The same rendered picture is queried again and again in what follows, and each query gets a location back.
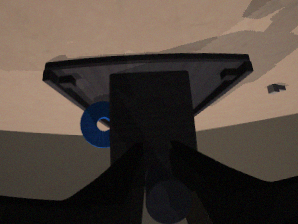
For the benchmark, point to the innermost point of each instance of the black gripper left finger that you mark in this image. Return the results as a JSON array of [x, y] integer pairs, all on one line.
[[115, 197]]

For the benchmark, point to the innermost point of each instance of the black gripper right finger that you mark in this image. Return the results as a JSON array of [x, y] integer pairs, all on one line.
[[222, 195]]

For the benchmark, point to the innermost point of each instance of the blue ring spacer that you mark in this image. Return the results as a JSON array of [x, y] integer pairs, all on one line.
[[88, 124]]

